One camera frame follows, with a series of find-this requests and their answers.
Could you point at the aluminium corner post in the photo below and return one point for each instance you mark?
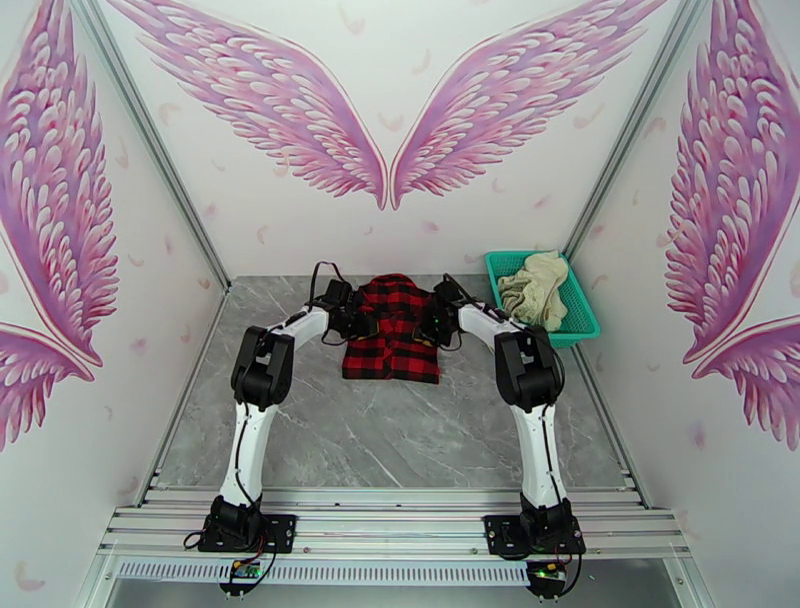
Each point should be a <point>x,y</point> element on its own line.
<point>156,150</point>
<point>631,131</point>

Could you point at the cream shorts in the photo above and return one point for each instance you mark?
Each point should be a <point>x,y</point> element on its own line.
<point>544,287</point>

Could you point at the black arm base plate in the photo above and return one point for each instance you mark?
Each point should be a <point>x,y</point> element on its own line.
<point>278,531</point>
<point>500,531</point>

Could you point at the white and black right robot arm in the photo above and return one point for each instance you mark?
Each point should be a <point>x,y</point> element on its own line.
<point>528,372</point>

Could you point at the teal plastic basket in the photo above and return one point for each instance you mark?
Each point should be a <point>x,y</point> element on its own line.
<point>581,312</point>

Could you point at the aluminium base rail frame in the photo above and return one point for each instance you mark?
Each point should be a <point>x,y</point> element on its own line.
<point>387,528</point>

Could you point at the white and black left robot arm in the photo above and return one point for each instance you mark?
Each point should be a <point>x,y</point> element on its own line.
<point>262,369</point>

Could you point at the red black plaid shirt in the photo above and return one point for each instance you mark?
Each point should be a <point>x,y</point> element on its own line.
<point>390,356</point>

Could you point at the small circuit board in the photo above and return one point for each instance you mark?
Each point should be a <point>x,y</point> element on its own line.
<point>549,570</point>
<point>244,570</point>

